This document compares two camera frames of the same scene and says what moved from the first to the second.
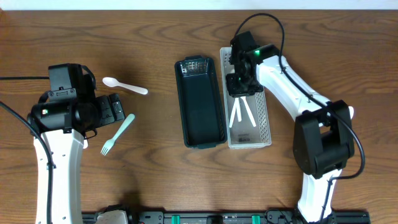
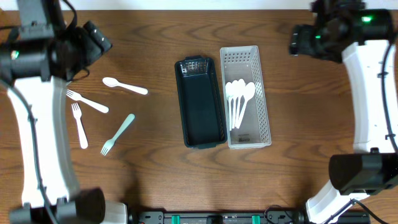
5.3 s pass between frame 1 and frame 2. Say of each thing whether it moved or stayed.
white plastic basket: stayed
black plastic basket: stayed
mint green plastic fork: stayed
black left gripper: moved
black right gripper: moved
